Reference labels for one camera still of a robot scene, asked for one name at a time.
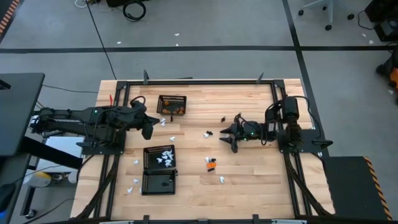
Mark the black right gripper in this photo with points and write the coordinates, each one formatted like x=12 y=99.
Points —
x=248 y=131

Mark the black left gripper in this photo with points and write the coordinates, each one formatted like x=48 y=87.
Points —
x=135 y=117

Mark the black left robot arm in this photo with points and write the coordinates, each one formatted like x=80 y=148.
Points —
x=68 y=119

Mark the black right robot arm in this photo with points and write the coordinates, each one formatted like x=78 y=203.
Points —
x=290 y=107

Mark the black slotted plastic basket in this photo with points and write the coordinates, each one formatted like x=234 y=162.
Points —
x=152 y=186
x=150 y=163
x=174 y=101

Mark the red marker pen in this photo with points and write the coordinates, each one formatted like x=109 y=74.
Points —
x=111 y=99

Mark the silver tape roll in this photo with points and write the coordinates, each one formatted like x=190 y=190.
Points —
x=58 y=178

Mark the black hazard striped platform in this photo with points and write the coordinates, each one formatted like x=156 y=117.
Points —
x=348 y=186

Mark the black side desk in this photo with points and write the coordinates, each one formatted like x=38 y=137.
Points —
x=18 y=102

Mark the grey office chair base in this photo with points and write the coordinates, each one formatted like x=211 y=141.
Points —
x=331 y=9

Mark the orange and black machine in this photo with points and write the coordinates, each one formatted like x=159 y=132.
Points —
x=393 y=74

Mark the black hazard striped mat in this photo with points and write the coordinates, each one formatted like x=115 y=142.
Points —
x=6 y=12

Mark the black equipment box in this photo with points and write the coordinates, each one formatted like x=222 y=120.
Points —
x=385 y=28

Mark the black metal table frame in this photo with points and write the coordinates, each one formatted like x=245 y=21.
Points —
x=202 y=82

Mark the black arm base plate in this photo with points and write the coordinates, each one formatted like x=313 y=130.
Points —
x=314 y=144
x=93 y=151

